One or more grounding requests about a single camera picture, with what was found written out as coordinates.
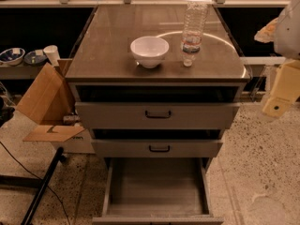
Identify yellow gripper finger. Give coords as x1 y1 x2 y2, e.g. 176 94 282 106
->
262 60 300 118

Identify clear plastic water bottle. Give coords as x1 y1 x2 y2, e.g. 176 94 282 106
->
181 0 208 67

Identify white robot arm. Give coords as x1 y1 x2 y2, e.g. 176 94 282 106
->
262 0 300 117

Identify grey drawer cabinet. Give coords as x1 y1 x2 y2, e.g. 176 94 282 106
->
65 4 251 161

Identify bottom drawer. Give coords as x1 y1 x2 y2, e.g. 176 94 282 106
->
92 157 224 225

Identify drawer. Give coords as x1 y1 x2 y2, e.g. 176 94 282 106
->
76 85 239 129
92 128 223 158
92 157 224 225

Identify middle drawer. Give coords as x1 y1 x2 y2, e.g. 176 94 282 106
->
92 128 223 158

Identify top drawer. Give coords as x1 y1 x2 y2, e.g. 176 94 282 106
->
76 85 239 129

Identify white bowl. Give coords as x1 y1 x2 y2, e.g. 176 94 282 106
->
130 36 170 68

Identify black metal stand leg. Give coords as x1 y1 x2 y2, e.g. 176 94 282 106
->
21 147 64 225

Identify brown cardboard box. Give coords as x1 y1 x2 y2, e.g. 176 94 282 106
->
17 64 84 143

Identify white paper cup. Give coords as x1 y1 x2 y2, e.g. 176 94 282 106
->
43 45 60 66

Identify blue patterned bowl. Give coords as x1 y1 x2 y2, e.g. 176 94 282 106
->
0 48 25 66

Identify black cable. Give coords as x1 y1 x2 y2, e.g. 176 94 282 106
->
0 141 71 225

